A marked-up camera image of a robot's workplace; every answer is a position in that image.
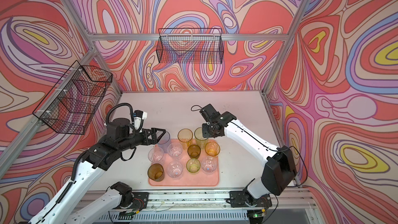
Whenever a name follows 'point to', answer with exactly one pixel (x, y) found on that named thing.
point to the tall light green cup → (200, 140)
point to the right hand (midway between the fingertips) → (210, 136)
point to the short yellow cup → (212, 148)
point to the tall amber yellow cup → (185, 136)
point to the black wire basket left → (69, 107)
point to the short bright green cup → (193, 165)
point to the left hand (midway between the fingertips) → (160, 130)
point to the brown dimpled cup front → (156, 172)
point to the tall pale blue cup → (164, 144)
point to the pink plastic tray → (187, 179)
